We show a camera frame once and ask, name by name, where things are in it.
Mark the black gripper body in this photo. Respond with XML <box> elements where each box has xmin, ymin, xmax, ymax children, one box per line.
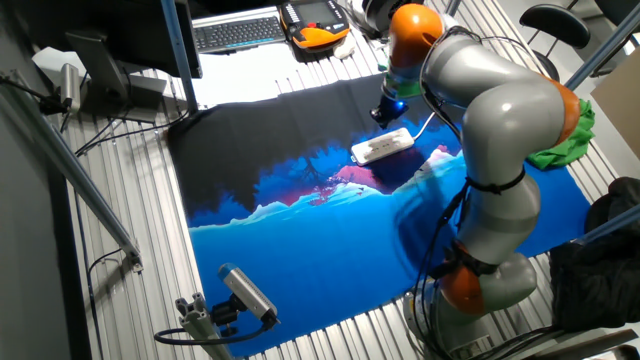
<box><xmin>376</xmin><ymin>93</ymin><xmax>409</xmax><ymax>122</ymax></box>

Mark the white power strip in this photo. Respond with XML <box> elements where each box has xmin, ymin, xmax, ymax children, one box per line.
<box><xmin>350</xmin><ymin>126</ymin><xmax>416</xmax><ymax>167</ymax></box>

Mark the small white object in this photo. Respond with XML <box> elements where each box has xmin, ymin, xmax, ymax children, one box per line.
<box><xmin>333</xmin><ymin>37</ymin><xmax>357</xmax><ymax>60</ymax></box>

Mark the black round device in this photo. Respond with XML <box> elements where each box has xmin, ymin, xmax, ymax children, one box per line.
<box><xmin>360</xmin><ymin>0</ymin><xmax>401</xmax><ymax>40</ymax></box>

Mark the orange black teach pendant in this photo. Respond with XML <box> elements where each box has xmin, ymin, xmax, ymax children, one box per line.
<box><xmin>278</xmin><ymin>0</ymin><xmax>351</xmax><ymax>51</ymax></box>

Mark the landscape print cloth mat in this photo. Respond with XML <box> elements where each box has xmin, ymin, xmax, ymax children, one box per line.
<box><xmin>166</xmin><ymin>72</ymin><xmax>593</xmax><ymax>358</ymax></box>

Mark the black computer keyboard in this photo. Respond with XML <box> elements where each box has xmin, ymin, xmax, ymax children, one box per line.
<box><xmin>191</xmin><ymin>14</ymin><xmax>287</xmax><ymax>55</ymax></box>

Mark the green cloth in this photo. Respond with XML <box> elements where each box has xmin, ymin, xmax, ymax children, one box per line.
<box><xmin>526</xmin><ymin>98</ymin><xmax>597</xmax><ymax>170</ymax></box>

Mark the black office chair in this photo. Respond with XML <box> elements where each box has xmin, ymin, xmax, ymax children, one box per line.
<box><xmin>518</xmin><ymin>3</ymin><xmax>592</xmax><ymax>84</ymax></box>

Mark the beige cardboard panel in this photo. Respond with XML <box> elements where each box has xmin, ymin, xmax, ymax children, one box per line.
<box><xmin>590</xmin><ymin>49</ymin><xmax>640</xmax><ymax>146</ymax></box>

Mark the black garment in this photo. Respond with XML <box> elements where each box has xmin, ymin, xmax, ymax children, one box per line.
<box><xmin>548</xmin><ymin>176</ymin><xmax>640</xmax><ymax>334</ymax></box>

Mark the grey monitor stand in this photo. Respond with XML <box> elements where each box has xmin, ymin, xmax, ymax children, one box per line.
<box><xmin>64</xmin><ymin>30</ymin><xmax>169</xmax><ymax>124</ymax></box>

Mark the black computer monitor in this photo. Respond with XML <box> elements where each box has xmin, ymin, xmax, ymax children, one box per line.
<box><xmin>14</xmin><ymin>0</ymin><xmax>204</xmax><ymax>80</ymax></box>

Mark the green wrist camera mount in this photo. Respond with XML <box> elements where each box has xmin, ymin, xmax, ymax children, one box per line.
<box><xmin>383</xmin><ymin>73</ymin><xmax>424</xmax><ymax>100</ymax></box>

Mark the white power strip cable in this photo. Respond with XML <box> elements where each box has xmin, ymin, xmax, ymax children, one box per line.
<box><xmin>412</xmin><ymin>110</ymin><xmax>437</xmax><ymax>141</ymax></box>

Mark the black fabric strap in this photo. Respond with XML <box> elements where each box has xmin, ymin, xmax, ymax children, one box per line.
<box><xmin>430</xmin><ymin>242</ymin><xmax>501</xmax><ymax>280</ymax></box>
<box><xmin>464</xmin><ymin>167</ymin><xmax>527</xmax><ymax>196</ymax></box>

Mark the aluminium frame post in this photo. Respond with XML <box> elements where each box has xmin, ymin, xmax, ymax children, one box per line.
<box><xmin>159</xmin><ymin>0</ymin><xmax>200</xmax><ymax>114</ymax></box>

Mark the silver camera with blue cap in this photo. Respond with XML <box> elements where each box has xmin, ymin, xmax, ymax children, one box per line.
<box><xmin>217</xmin><ymin>263</ymin><xmax>280</xmax><ymax>326</ymax></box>

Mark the aluminium frame beam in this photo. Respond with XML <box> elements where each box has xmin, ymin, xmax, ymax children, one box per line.
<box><xmin>564</xmin><ymin>2</ymin><xmax>640</xmax><ymax>91</ymax></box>
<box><xmin>572</xmin><ymin>204</ymin><xmax>640</xmax><ymax>246</ymax></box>
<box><xmin>0</xmin><ymin>69</ymin><xmax>144</xmax><ymax>274</ymax></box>

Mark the aluminium camera bracket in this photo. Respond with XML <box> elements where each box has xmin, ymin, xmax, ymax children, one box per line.
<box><xmin>174</xmin><ymin>292</ymin><xmax>232</xmax><ymax>360</ymax></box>

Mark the black camera cable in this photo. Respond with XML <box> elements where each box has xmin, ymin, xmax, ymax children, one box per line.
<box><xmin>153</xmin><ymin>319</ymin><xmax>274</xmax><ymax>347</ymax></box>

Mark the small silver camera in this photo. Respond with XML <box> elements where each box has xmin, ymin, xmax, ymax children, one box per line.
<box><xmin>58</xmin><ymin>62</ymin><xmax>82</xmax><ymax>112</ymax></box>

